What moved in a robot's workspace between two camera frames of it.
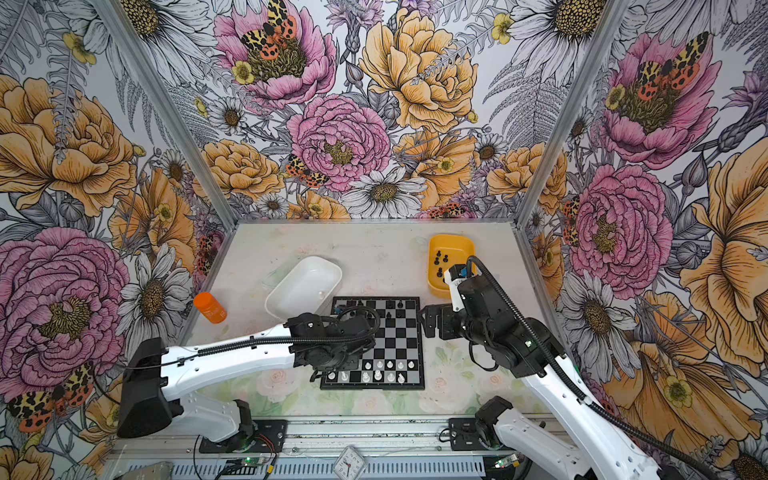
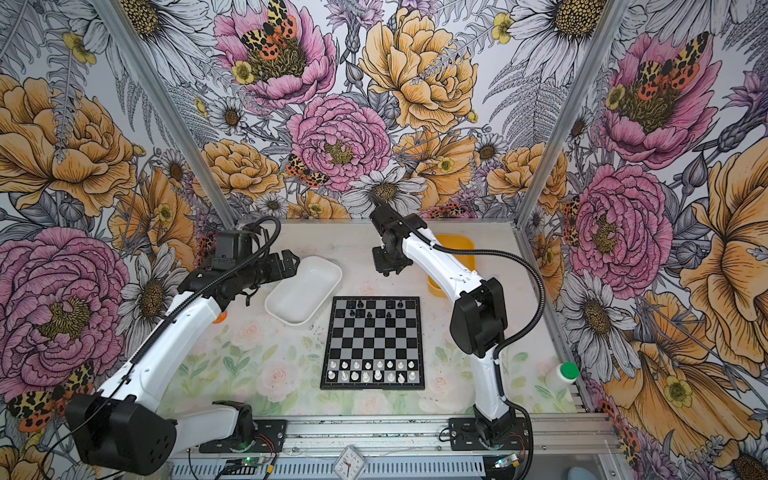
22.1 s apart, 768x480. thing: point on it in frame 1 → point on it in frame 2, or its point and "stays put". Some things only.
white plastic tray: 306,289 stays put
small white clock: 350,464 stays put
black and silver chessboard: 396,361 stays put
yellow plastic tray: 445,250 stays put
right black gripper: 446,313 → 384,266
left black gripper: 350,363 → 277,271
